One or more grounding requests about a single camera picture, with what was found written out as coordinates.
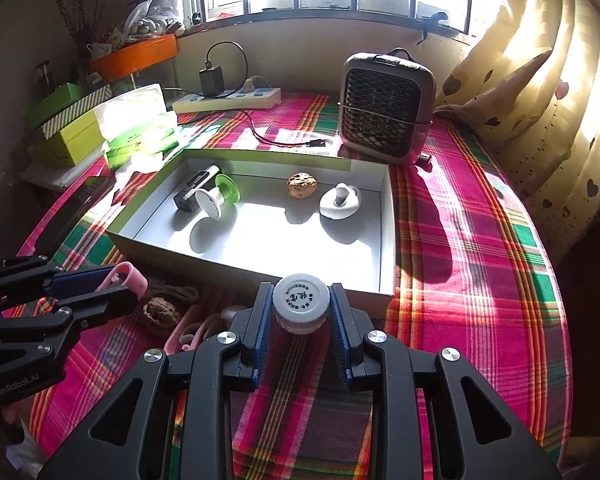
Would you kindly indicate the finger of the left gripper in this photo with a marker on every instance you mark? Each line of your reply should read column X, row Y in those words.
column 24, row 279
column 76, row 313

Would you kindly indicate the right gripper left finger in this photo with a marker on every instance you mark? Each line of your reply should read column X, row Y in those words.
column 128, row 433

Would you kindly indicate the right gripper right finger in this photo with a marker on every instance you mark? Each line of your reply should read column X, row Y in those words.
column 430, row 399

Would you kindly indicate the pink clip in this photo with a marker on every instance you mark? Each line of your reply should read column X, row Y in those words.
column 125, row 274
column 194, row 328

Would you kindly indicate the brown walnut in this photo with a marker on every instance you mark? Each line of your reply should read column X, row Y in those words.
column 160, row 315

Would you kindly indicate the white bottle cap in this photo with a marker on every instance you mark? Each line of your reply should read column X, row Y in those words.
column 301, row 303

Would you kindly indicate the green white suction spool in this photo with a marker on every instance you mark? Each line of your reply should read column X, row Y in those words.
column 225, row 191

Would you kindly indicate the white oval knob base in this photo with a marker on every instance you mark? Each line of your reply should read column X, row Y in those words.
column 340, row 202

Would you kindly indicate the grey mushroom knob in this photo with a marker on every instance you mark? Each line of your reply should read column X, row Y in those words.
column 228, row 314

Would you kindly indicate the yellow-green box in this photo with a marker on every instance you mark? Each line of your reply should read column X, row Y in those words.
column 71, row 144

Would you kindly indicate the plaid red bedspread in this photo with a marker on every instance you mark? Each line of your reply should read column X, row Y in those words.
column 471, row 273

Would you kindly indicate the black rectangular device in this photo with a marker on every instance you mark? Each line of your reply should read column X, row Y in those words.
column 185, row 198

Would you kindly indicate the grey shallow cardboard box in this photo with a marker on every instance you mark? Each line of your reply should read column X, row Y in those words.
column 267, row 234

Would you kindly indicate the striped green box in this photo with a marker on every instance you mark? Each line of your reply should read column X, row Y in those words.
column 63, row 106

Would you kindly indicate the walnut in box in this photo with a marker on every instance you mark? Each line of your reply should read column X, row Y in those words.
column 301, row 185

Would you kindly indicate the green tissue pack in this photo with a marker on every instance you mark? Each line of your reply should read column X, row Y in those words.
column 135, row 122

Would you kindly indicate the orange tray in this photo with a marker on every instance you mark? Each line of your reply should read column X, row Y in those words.
column 135, row 58

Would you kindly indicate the white power strip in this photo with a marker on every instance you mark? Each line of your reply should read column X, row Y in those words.
column 254, row 95

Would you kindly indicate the small grey fan heater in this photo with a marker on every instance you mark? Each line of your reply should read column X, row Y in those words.
column 385, row 105

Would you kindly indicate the beige heart curtain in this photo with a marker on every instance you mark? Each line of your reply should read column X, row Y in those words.
column 530, row 89

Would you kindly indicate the black window hook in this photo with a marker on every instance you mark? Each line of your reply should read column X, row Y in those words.
column 430, row 23

